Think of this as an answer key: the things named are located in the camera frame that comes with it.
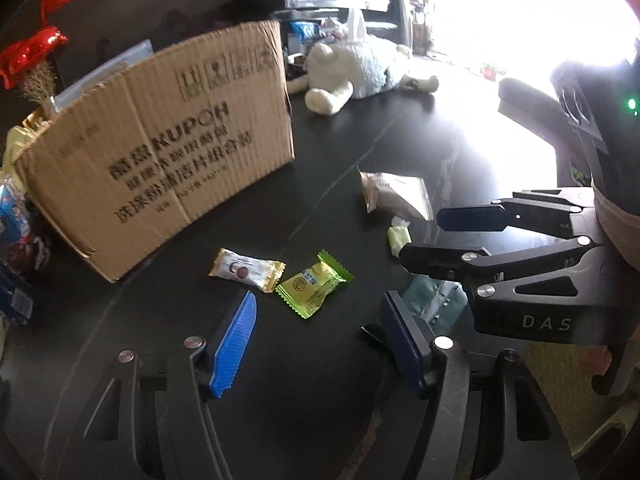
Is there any black flat television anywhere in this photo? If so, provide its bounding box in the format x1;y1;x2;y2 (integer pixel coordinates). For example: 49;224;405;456
47;0;261;76

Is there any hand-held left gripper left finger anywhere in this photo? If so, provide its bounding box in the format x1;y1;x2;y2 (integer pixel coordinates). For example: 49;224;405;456
45;290;258;480

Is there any brown cardboard box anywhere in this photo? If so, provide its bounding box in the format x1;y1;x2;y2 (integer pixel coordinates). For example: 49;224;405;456
14;20;296;283

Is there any blue snack bag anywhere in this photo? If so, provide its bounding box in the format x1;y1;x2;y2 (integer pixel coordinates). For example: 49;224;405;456
0;175;54;282

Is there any patterned dark bowl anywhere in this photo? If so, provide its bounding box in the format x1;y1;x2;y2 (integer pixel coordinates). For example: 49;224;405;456
286;52;315;94

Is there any cream candy wrapper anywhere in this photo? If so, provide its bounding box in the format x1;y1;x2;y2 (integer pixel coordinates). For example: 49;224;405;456
209;248;287;294

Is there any blue tissue pack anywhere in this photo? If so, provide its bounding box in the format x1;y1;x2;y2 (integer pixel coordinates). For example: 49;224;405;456
292;20;322;42

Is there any pale green candy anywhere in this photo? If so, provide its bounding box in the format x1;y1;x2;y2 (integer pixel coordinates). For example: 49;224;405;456
387;216;412;256

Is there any dark green snack packet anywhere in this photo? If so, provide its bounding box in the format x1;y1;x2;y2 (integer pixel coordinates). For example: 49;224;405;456
362;280;469;344

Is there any dried flower bunch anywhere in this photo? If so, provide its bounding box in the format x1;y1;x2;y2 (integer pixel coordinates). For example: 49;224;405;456
17;60;59;112

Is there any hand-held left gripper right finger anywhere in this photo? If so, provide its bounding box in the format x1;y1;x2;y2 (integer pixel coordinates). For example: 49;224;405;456
380;291;576;480

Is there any pale flat snack packet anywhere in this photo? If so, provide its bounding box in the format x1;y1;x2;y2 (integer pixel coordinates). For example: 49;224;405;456
357;169;434;222

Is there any green candy packet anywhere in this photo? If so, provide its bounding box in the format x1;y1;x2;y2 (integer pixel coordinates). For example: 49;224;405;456
275;251;354;319

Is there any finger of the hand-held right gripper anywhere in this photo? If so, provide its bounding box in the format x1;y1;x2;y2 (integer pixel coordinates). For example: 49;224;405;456
436;190;596;241
398;237;608;292

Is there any yellow-green packet bundle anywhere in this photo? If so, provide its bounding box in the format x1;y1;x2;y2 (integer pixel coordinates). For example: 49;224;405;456
0;112;52;177

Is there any white plush sheep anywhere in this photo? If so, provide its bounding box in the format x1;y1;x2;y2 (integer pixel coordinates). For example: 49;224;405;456
304;40;440;117

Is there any red heart balloon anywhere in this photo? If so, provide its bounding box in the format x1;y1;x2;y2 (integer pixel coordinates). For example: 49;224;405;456
0;45;32;91
42;0;87;27
20;30;69;67

